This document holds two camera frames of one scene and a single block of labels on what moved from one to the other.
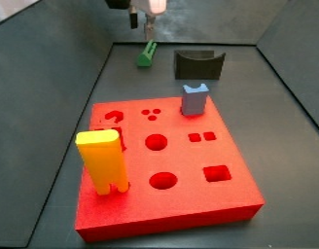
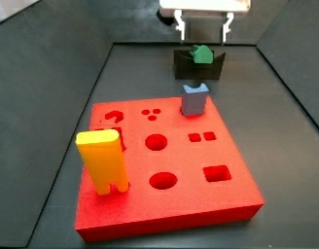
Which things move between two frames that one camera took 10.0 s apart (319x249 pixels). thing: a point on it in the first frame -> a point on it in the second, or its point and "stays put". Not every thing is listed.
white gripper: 155,7 -> 204,6
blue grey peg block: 195,96 stays put
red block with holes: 187,178 stays put
